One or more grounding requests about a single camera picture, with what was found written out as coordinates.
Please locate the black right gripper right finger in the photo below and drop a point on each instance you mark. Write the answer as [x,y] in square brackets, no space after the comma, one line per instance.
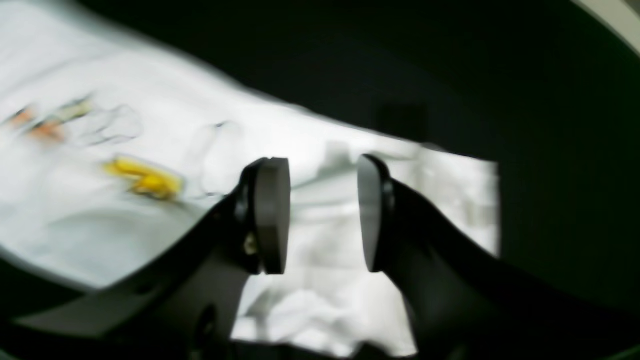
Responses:
[465,304]

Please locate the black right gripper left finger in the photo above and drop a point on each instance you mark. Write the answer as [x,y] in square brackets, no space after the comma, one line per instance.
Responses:
[183,305]

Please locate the white printed t-shirt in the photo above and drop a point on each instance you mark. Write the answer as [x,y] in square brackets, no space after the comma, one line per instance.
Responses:
[113,146]

